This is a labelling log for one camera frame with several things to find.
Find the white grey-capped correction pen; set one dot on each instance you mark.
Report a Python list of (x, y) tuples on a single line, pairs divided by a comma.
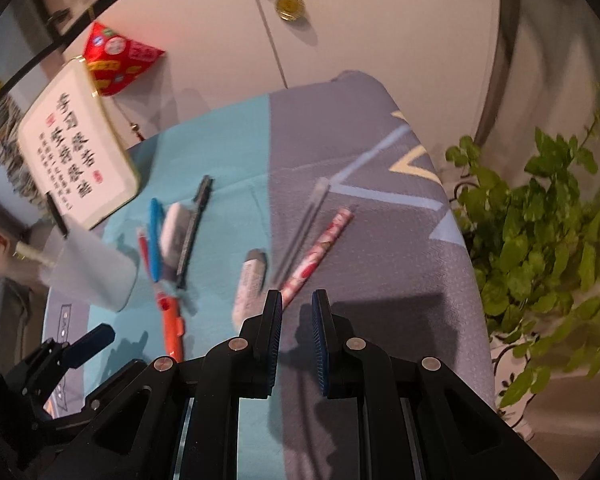
[(247, 285)]

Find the red hanging ornament pouch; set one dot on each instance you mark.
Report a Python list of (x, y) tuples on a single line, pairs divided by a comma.
[(120, 60)]

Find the white plant pot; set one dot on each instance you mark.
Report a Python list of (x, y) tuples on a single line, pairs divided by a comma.
[(505, 385)]

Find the framed calligraphy sign board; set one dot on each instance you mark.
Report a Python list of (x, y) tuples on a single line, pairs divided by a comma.
[(75, 145)]

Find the blue pen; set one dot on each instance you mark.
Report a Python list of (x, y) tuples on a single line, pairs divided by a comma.
[(155, 240)]

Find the black slim pen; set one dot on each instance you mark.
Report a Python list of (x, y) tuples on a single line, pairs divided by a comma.
[(201, 199)]

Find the white eraser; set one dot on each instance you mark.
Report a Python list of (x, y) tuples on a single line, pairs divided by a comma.
[(175, 232)]

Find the white cabinet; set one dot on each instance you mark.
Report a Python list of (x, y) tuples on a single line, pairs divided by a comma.
[(380, 20)]

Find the orange pen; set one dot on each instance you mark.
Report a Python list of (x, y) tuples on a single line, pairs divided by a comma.
[(172, 327)]

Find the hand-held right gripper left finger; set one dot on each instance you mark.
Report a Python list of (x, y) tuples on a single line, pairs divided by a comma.
[(275, 320)]

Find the red pen with clear cap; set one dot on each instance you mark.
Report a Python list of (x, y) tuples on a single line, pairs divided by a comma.
[(143, 252)]

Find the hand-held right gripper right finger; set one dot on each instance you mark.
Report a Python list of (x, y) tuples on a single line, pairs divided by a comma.
[(321, 330)]

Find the translucent white pen holder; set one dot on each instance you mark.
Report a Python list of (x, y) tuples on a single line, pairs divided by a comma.
[(95, 275)]

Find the green leafy plant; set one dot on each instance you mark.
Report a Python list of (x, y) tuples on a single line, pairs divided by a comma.
[(530, 240)]

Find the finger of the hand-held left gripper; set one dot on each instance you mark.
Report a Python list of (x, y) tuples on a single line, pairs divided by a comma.
[(87, 342), (48, 405)]

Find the pink patterned pen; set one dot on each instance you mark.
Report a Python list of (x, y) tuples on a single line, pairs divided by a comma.
[(320, 255)]

